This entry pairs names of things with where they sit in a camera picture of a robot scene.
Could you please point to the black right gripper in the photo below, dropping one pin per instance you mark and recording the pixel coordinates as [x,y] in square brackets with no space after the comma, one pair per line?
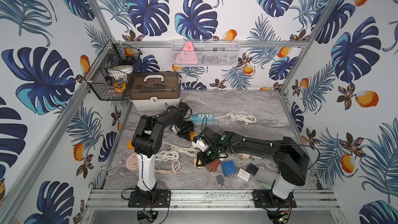
[203,160]

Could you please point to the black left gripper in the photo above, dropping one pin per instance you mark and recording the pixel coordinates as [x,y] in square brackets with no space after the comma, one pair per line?
[182,127]

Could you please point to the yellow plug adapter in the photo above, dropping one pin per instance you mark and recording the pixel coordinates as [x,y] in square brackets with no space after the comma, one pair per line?
[196,163]

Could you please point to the teal USB socket strip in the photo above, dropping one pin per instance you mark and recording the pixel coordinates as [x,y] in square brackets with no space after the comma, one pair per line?
[199,118]

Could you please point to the red cube socket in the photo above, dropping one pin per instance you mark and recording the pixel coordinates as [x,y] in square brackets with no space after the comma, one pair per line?
[212,167]

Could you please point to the blue cube socket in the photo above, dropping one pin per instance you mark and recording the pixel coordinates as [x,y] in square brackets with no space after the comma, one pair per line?
[228,169]

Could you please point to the grey small charger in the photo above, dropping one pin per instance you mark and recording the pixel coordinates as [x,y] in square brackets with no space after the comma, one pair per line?
[220,180]

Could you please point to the white plug adapter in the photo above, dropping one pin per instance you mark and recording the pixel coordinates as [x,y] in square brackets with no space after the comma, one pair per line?
[243,175]

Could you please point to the black plug adapter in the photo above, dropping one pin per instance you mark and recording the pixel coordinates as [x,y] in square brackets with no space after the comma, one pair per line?
[252,169]

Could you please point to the orange power strip front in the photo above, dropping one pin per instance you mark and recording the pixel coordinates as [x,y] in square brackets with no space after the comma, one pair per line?
[130,146]

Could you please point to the orange power strip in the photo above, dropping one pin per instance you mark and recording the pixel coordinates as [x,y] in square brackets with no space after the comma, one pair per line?
[193,135]
[130,146]

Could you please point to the round pink power socket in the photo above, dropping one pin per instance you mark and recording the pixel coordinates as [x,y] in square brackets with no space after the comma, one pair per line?
[132,163]

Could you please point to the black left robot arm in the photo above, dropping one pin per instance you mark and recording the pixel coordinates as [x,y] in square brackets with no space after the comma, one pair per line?
[148,137]

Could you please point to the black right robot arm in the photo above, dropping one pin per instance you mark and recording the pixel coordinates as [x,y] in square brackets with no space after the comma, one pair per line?
[291,158]

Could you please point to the brown lid storage box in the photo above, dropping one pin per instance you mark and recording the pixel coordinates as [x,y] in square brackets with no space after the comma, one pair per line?
[152,91]

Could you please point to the pink triangle item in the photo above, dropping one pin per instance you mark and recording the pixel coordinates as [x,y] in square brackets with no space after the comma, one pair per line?
[187,56]

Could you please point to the white mesh wall shelf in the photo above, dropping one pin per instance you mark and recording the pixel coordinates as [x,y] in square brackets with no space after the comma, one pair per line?
[211,52]

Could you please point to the black wire basket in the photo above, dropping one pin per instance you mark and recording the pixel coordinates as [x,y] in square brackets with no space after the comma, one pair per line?
[111,71]

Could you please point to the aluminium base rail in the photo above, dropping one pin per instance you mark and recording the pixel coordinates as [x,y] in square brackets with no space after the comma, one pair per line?
[225,200]

